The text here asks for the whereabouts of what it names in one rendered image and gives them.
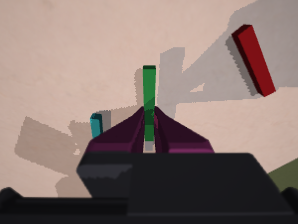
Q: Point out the grey rod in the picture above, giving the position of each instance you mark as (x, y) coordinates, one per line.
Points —
(148, 145)

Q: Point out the green rod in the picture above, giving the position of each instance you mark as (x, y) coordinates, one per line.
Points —
(149, 83)

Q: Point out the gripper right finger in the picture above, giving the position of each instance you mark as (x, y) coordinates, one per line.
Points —
(177, 138)

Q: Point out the turquoise rod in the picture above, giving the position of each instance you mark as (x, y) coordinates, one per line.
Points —
(96, 124)

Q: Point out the dark red rectangular bar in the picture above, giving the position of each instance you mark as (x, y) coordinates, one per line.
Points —
(250, 51)

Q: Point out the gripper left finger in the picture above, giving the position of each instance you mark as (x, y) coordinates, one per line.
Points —
(123, 136)

